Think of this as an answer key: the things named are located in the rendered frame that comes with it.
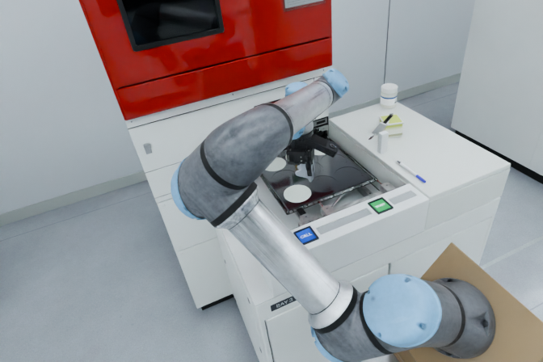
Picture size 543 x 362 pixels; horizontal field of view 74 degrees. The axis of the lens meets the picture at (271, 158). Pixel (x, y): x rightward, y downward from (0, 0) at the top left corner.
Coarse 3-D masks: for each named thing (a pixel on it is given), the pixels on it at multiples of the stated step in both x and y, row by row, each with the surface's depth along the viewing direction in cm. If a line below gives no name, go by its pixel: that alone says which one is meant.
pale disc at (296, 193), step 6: (294, 186) 134; (300, 186) 134; (288, 192) 132; (294, 192) 131; (300, 192) 131; (306, 192) 130; (288, 198) 129; (294, 198) 129; (300, 198) 128; (306, 198) 128
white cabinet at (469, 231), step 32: (448, 224) 124; (480, 224) 133; (224, 256) 164; (384, 256) 118; (416, 256) 126; (480, 256) 147; (256, 320) 114; (288, 320) 114; (256, 352) 160; (288, 352) 124; (320, 352) 133
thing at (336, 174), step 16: (320, 160) 146; (336, 160) 145; (272, 176) 141; (288, 176) 140; (320, 176) 138; (336, 176) 136; (352, 176) 135; (368, 176) 134; (320, 192) 130; (288, 208) 124
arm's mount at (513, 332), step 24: (432, 264) 81; (456, 264) 77; (480, 288) 72; (504, 288) 69; (504, 312) 68; (528, 312) 65; (504, 336) 67; (528, 336) 64; (408, 360) 83; (432, 360) 75; (456, 360) 72; (480, 360) 68; (504, 360) 66; (528, 360) 63
